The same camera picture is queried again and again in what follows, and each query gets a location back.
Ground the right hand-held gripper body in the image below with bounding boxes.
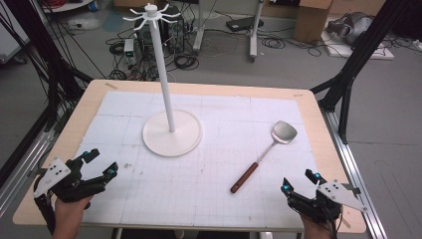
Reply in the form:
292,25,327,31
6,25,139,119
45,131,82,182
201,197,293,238
287,179,369,224

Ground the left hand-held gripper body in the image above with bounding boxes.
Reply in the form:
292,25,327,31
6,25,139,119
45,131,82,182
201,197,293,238
33,156,107,204

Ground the metal spatula with wooden handle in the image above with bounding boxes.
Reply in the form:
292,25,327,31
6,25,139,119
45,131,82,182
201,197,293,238
229,119,299,195

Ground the white hook rack stand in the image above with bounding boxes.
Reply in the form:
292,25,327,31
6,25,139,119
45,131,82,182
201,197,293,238
122,2,204,158

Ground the person's left hand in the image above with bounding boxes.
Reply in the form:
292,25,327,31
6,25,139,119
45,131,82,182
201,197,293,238
52,194,95,239

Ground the person's right hand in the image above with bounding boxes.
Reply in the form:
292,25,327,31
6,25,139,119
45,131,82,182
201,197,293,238
299,213,340,239

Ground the white grid mat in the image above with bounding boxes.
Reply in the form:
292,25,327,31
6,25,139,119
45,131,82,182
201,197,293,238
74,90,323,230

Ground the small grey power supply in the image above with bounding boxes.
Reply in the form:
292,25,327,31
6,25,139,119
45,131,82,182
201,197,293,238
122,38,136,66

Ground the white floor board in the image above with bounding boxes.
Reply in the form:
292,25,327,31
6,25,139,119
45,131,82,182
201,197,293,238
320,39,395,61

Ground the black computer tower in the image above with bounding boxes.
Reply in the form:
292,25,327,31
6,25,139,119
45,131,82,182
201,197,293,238
161,13,186,55

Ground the white round table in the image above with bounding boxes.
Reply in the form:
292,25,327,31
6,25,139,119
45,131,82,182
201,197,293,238
40,0,97,14

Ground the grey bag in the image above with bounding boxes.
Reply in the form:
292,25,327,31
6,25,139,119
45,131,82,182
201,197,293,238
325,11,375,47

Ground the white metal stand leg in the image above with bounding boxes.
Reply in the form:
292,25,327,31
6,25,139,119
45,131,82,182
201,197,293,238
192,0,206,53
248,0,266,64

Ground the cardboard box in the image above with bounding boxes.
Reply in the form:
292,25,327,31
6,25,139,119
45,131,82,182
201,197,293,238
293,0,333,43

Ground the flat black device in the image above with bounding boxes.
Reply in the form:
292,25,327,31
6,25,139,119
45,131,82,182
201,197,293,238
225,16,266,33

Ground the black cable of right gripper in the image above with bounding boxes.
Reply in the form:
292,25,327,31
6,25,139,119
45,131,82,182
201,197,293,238
326,205,344,239

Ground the aluminium rail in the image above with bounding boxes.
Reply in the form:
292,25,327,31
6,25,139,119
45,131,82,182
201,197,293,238
318,107,388,239
0,127,58,218

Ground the black metal frame post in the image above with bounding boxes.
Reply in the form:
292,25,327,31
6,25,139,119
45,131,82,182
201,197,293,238
2,0,95,133
310,0,422,144

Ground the coiled black cable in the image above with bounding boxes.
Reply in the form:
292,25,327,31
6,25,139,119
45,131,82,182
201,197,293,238
261,35,287,51
173,53,200,71

